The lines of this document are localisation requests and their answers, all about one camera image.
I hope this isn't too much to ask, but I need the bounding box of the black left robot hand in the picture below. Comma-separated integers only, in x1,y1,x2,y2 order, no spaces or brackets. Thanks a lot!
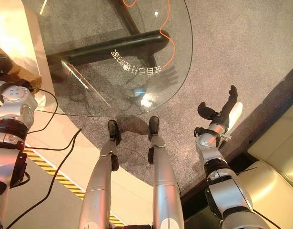
0,53,15,78

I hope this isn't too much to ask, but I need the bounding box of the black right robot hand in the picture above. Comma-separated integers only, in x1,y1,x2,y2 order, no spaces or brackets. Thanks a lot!
197,85,243,132

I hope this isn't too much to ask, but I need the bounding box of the brown cloth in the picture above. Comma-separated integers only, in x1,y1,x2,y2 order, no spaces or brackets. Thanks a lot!
0,45,43,89

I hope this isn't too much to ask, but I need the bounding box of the dark right robot foot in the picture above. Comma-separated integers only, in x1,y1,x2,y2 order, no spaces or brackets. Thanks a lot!
148,116,160,141

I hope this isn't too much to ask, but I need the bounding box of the dark robot foot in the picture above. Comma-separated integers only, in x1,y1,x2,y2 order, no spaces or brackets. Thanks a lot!
107,119,121,146
148,116,160,141

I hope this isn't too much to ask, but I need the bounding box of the cream leather sofa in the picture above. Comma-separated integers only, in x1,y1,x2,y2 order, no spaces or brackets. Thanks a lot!
236,97,293,229

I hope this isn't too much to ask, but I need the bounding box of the silver right robot leg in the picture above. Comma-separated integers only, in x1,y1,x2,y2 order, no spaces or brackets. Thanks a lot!
147,135,185,229

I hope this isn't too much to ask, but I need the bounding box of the dark left robot foot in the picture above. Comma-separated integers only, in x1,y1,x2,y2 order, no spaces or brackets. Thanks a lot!
107,119,121,146

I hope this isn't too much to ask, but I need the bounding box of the black table base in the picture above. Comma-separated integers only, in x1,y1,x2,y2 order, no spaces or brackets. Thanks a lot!
45,0,176,72

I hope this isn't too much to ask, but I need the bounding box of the yellow black hazard tape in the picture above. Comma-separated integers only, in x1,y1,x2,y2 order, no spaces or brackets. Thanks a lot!
22,146,126,227

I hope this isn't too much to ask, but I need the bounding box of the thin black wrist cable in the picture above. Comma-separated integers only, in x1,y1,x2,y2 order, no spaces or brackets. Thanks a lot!
27,87,59,134

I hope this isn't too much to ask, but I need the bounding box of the orange cable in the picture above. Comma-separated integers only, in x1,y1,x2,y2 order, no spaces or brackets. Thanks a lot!
122,0,178,70

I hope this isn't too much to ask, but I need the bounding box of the thin grey floor cable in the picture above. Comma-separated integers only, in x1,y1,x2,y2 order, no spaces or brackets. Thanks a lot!
117,147,150,166

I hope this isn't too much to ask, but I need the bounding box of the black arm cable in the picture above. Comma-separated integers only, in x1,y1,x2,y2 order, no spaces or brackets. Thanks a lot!
252,209,283,229

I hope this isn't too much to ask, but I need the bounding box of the long black cable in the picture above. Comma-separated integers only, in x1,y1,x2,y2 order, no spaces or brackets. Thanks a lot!
3,128,82,229

